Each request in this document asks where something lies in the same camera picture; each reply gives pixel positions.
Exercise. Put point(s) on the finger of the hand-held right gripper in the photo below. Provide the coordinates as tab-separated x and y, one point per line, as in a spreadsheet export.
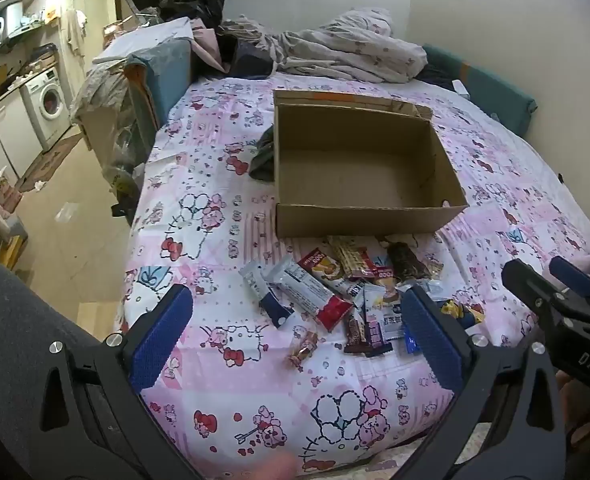
530	287
572	275

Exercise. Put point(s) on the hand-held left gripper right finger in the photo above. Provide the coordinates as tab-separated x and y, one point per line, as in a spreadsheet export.
432	335

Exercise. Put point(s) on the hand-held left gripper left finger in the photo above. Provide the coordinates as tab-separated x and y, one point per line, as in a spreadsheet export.
162	340

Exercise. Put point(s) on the pile of snack packets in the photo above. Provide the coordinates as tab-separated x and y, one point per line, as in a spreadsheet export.
325	290

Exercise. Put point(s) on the cardboard box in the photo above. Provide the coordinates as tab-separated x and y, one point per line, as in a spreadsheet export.
355	170

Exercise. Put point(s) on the pink cartoon bed sheet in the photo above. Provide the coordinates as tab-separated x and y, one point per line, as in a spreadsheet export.
215	240

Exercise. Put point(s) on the dark cloth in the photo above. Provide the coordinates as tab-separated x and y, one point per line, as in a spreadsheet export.
262	155

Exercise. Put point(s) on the white charger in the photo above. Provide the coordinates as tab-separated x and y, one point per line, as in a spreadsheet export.
460	87

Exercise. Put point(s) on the long teal bed cushion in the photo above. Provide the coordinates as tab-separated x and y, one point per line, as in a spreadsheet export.
480	80

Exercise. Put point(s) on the brown floor rug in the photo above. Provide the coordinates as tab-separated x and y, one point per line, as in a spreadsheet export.
50	157

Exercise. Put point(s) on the white kitchen cabinet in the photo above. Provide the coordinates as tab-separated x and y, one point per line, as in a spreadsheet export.
5	132

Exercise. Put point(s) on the white washing machine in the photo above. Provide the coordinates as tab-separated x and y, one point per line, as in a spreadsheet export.
45	105

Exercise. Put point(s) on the teal orange chair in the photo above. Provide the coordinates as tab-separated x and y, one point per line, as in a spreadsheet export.
162	72

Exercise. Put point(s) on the dark clothing heap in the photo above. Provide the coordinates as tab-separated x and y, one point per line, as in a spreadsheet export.
247	60

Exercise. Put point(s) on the pink cloth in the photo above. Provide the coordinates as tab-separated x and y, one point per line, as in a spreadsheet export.
207	45

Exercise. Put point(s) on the crumpled grey printed blanket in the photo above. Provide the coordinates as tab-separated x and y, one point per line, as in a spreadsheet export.
350	45

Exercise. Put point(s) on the hanging white towel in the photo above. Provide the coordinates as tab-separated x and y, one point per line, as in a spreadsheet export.
75	30

